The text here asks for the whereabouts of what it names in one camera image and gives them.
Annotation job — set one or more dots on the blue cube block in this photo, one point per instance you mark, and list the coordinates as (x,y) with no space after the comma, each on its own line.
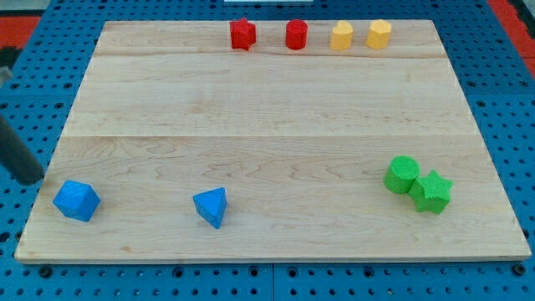
(77,200)

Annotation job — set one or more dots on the blue triangular prism block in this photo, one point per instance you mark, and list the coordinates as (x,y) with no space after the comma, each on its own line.
(211,205)

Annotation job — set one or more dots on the wooden board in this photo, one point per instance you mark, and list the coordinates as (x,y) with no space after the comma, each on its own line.
(300,141)

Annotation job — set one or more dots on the red cylinder block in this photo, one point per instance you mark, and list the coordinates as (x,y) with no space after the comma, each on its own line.
(296,34)

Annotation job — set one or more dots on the red star block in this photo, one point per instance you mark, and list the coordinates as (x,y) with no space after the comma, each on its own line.
(243,34)

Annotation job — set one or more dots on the yellow heart block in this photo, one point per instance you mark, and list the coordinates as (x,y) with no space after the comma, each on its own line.
(341,36)

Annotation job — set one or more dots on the green cylinder block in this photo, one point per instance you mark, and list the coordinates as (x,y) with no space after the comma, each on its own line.
(401,174)

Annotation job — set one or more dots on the yellow hexagon block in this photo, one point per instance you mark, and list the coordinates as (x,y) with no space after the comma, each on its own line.
(379,33)

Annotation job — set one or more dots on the green star block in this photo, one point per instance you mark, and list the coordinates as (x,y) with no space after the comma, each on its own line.
(431,193)

